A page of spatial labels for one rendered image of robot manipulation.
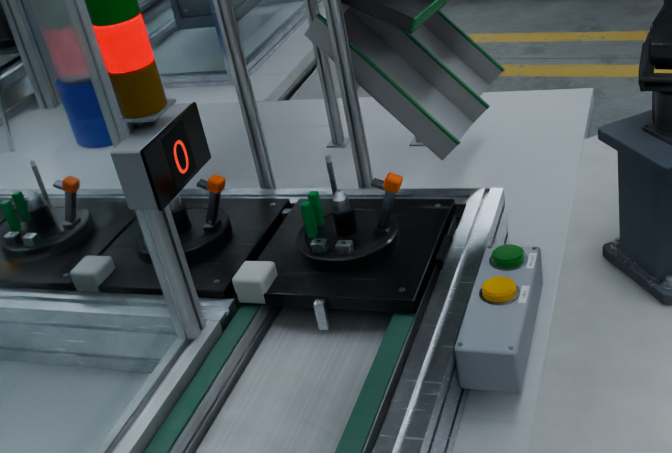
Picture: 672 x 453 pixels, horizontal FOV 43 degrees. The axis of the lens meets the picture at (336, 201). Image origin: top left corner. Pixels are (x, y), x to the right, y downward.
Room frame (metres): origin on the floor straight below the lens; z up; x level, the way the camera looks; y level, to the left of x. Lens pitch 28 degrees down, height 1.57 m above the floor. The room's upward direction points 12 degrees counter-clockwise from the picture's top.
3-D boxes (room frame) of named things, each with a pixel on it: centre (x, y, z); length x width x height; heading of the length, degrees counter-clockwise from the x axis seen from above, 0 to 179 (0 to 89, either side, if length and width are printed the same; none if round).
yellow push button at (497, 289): (0.83, -0.17, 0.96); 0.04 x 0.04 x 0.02
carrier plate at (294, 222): (1.00, -0.01, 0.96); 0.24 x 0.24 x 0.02; 66
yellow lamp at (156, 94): (0.87, 0.18, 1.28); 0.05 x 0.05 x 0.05
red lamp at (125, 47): (0.87, 0.18, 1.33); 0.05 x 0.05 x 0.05
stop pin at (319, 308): (0.88, 0.05, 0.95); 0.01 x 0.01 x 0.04; 66
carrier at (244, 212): (1.10, 0.23, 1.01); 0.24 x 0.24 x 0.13; 66
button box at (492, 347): (0.83, -0.17, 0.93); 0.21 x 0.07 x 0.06; 156
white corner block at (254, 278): (0.95, 0.12, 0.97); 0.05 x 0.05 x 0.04; 66
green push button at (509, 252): (0.90, -0.20, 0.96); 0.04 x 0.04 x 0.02
